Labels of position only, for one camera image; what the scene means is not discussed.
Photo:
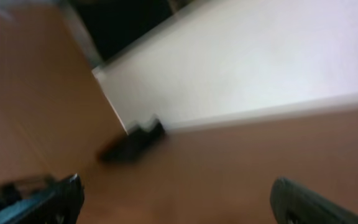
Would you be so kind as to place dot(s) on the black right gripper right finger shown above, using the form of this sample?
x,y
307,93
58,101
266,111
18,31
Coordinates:
x,y
294,203

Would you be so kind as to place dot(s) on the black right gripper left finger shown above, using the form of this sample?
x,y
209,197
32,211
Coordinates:
x,y
41,199

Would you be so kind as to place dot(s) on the folded black garment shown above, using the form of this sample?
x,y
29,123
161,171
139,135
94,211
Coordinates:
x,y
132,146

